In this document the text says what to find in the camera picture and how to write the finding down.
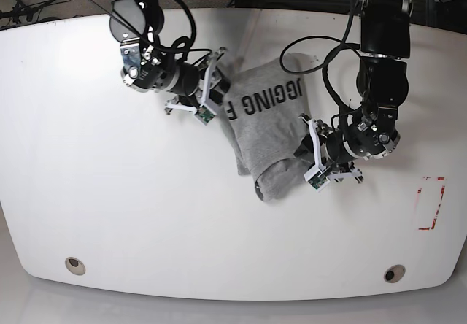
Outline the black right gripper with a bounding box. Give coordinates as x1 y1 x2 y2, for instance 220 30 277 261
171 63 231 116

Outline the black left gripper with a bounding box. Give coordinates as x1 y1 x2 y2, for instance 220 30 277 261
294 126 356 167

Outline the grey T-shirt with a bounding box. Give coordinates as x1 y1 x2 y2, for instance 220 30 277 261
219 53 309 202

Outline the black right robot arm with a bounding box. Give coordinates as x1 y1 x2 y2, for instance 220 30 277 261
109 0 230 124

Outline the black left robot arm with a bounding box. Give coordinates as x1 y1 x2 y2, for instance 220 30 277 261
317 0 413 169

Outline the red tape rectangle marking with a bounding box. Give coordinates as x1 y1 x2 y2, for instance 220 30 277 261
414 176 447 231

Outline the black tripod stand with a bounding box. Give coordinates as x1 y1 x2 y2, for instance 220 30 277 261
1 0 72 29

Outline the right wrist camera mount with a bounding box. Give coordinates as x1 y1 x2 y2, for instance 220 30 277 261
164 47 227 125

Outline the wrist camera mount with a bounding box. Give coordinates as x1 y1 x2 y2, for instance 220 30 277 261
299 114 363 192
164 47 227 125

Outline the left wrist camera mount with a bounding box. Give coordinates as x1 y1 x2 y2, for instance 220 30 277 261
299 114 363 192

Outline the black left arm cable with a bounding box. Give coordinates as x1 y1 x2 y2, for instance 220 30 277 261
279 0 366 135

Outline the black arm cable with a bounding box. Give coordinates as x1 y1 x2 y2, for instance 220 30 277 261
58 0 212 66
279 0 366 135

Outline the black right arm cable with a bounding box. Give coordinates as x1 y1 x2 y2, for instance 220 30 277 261
58 0 212 66

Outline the right table cable grommet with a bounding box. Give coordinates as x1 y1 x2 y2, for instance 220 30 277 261
383 264 406 284

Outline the table cable grommet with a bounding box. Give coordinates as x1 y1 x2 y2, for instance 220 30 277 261
383 264 406 284
65 257 86 276

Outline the left table cable grommet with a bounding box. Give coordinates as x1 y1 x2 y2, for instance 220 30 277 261
65 257 86 276

